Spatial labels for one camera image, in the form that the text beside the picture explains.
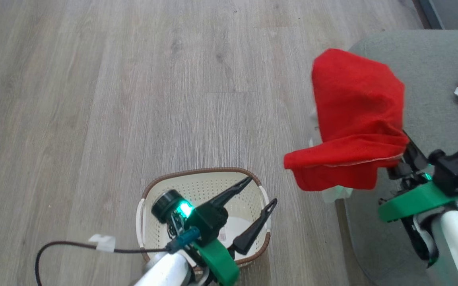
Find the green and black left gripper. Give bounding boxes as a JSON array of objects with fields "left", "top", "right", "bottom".
[{"left": 189, "top": 176, "right": 278, "bottom": 286}]

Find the red cloth garment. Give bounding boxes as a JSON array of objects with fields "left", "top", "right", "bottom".
[{"left": 284, "top": 48, "right": 410, "bottom": 204}]

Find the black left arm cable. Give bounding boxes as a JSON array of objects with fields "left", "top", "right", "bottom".
[{"left": 35, "top": 227, "right": 200, "bottom": 286}]

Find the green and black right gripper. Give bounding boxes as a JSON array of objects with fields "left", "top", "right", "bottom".
[{"left": 378, "top": 131, "right": 458, "bottom": 267}]

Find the dark baseboard strip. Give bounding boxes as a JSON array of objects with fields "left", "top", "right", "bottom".
[{"left": 412, "top": 0, "right": 444, "bottom": 30}]

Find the white tape tag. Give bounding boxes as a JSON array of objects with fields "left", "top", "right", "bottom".
[{"left": 89, "top": 234, "right": 116, "bottom": 253}]

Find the white basket with brown rim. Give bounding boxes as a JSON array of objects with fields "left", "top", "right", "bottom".
[{"left": 136, "top": 167, "right": 272, "bottom": 267}]

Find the grey fabric sofa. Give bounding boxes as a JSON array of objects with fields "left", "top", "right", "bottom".
[{"left": 334, "top": 29, "right": 458, "bottom": 286}]

